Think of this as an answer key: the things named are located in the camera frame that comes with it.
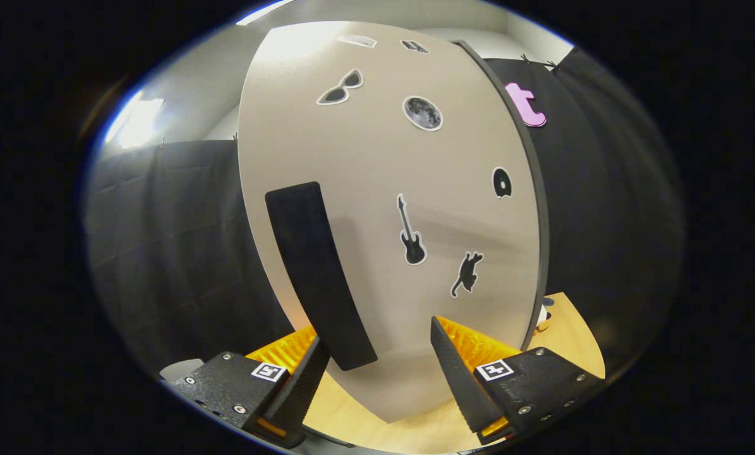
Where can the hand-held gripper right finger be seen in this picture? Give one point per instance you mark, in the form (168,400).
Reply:
(459,379)

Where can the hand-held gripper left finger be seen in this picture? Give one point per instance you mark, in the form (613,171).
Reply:
(301,392)

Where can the dark grey shoe cabinet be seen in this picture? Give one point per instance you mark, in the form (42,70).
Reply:
(544,221)

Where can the penguin plush toy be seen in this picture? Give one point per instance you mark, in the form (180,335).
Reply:
(543,315)

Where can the black backdrop cloth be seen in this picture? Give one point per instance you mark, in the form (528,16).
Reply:
(175,221)

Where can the white ceiling light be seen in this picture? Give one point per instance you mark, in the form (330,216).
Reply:
(140,120)
(263,9)

